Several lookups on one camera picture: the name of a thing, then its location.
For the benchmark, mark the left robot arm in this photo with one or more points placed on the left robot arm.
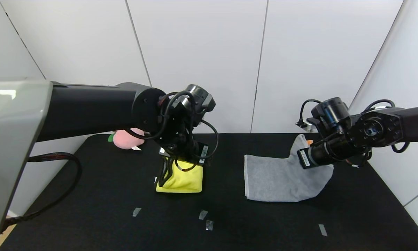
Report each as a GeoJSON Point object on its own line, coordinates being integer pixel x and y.
{"type": "Point", "coordinates": [90, 108]}

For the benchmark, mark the pink plush peach toy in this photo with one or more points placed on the pink plush peach toy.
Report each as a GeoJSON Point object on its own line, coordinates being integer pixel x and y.
{"type": "Point", "coordinates": [127, 139]}

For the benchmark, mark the grey towel with orange stripes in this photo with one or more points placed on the grey towel with orange stripes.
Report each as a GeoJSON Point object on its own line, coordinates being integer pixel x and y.
{"type": "Point", "coordinates": [282, 177]}

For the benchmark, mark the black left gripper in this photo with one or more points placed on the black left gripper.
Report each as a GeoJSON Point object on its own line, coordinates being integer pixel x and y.
{"type": "Point", "coordinates": [202, 153]}

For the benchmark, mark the clear tape piece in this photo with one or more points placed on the clear tape piece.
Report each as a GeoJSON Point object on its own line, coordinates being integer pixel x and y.
{"type": "Point", "coordinates": [136, 212]}
{"type": "Point", "coordinates": [202, 214]}
{"type": "Point", "coordinates": [322, 230]}
{"type": "Point", "coordinates": [209, 225]}

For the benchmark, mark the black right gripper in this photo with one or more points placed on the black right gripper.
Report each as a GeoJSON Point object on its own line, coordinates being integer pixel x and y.
{"type": "Point", "coordinates": [304, 158]}

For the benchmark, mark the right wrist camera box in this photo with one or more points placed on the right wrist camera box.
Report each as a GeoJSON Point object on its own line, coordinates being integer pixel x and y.
{"type": "Point", "coordinates": [310, 125]}

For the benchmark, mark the yellow towel with black trim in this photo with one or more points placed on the yellow towel with black trim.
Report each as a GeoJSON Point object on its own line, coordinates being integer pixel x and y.
{"type": "Point", "coordinates": [183, 179]}

